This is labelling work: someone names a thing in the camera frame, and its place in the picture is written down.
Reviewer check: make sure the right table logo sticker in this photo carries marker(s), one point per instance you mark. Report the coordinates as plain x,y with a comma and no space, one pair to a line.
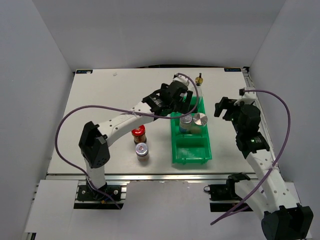
231,69

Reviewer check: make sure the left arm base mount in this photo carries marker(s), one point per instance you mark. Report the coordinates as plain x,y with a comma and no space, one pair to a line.
109,197

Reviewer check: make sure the table logo sticker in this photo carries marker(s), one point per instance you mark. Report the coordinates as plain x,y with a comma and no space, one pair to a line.
84,71
231,69

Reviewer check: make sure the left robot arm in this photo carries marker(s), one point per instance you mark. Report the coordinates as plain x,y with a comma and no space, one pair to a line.
96,139

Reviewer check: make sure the blue label white jar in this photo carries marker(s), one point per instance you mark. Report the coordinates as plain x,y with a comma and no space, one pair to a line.
185,123

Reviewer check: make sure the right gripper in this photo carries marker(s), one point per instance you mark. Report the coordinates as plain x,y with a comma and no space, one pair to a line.
224,104

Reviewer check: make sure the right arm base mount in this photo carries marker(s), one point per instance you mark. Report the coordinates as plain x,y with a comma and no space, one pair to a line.
220,198

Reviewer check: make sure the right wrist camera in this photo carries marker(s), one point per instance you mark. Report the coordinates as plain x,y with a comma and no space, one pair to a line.
247,96

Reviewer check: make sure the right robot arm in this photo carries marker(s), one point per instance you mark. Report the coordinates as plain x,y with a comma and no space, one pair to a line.
281,215

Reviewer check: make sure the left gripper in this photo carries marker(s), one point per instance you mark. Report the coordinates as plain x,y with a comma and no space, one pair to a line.
182,106

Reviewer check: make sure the silver lid spice jar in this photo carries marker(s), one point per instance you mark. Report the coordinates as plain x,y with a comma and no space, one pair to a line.
199,123

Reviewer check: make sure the green divided bin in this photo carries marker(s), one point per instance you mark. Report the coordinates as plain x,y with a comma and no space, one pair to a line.
190,146

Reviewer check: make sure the dark sauce glass bottle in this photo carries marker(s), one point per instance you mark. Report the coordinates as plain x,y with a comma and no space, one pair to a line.
198,82

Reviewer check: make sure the small silver lid jar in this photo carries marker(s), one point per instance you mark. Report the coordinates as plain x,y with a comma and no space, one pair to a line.
142,151

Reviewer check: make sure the red lid sauce jar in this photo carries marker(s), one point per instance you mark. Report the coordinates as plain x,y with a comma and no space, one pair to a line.
139,135

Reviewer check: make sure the left table logo sticker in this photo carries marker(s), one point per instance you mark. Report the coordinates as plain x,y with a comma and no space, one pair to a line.
84,71

